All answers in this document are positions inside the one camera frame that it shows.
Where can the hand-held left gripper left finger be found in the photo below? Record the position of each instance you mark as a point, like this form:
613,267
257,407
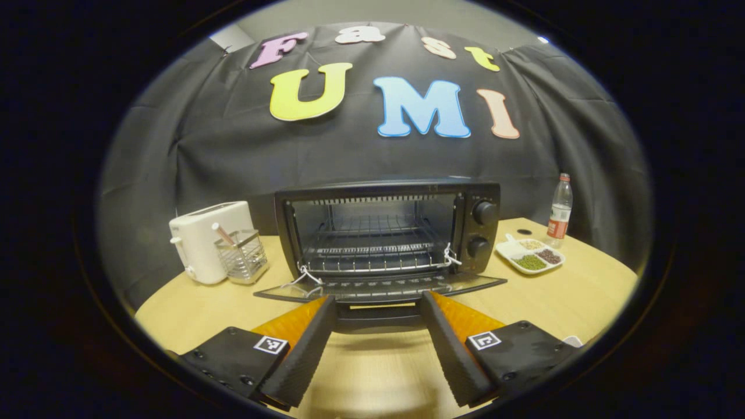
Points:
305,355

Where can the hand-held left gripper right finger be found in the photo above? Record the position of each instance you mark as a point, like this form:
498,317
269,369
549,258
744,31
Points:
451,355

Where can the black electric oven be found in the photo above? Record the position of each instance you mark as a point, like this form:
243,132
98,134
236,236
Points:
483,233

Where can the white divided bean dish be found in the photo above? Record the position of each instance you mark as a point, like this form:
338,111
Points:
527,256

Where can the pink stick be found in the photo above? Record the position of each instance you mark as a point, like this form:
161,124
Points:
222,233

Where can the white toaster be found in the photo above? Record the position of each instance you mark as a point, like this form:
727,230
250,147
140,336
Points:
201,244

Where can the clear red label water bottle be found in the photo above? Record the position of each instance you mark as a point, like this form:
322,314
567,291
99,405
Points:
560,215

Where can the black backdrop cloth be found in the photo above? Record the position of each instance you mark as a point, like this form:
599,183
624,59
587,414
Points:
233,151

